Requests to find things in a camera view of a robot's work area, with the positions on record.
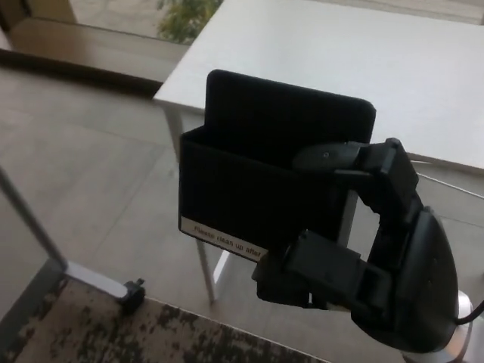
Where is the mottled brown beige rug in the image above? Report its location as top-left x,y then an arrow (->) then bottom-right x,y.
0,279 -> 330,363

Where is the black holder box white label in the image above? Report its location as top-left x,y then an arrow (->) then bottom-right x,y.
177,69 -> 377,265

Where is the green leafy tree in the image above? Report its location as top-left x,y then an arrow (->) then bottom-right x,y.
157,0 -> 224,46

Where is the white rectangular table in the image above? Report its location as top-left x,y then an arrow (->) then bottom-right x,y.
153,0 -> 484,303

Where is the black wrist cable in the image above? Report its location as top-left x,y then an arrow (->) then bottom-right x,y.
455,298 -> 484,326

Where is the black caster foot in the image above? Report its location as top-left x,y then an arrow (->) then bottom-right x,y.
119,278 -> 147,315

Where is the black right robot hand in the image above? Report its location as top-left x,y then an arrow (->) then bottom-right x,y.
251,138 -> 461,351

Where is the brown window sill ledge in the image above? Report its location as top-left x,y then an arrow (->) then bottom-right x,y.
0,17 -> 190,95

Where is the grey metal frame leg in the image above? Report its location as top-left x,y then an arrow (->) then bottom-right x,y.
0,166 -> 132,303

